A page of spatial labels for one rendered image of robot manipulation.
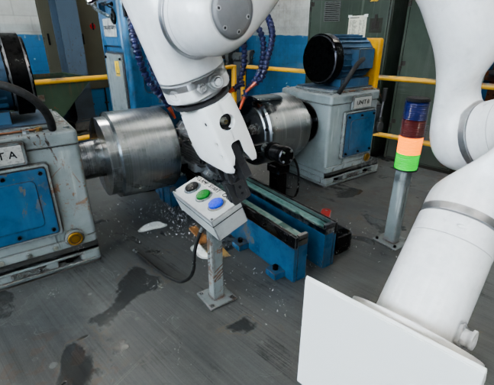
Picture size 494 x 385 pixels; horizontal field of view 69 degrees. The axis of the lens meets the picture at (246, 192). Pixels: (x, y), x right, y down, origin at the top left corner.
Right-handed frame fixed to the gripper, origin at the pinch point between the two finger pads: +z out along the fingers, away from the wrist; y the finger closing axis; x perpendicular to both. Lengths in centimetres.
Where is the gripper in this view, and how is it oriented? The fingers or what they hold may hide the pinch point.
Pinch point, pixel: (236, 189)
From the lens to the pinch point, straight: 54.4
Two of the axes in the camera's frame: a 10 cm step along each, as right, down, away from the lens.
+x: -7.7, 5.4, -3.5
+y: -5.7, -3.3, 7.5
